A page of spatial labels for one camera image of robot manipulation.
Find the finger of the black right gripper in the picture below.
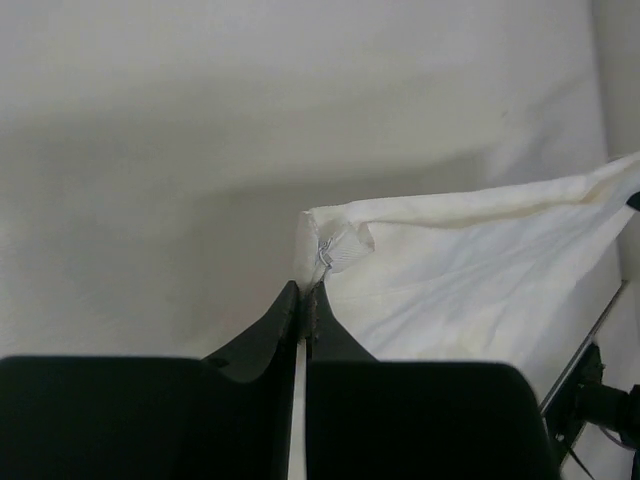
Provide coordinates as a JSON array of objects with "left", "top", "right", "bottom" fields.
[{"left": 626, "top": 191, "right": 640, "bottom": 211}]

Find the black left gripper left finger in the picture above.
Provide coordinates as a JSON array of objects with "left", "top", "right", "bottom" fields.
[{"left": 1, "top": 283, "right": 299, "bottom": 479}]

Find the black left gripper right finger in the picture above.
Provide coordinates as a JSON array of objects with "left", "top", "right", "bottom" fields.
[{"left": 304, "top": 284, "right": 560, "bottom": 479}]

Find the white pleated skirt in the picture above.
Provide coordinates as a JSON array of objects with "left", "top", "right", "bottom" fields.
[{"left": 294, "top": 154, "right": 639, "bottom": 395}]

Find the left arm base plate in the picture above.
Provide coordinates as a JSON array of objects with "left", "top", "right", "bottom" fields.
[{"left": 539, "top": 279, "right": 640, "bottom": 480}]

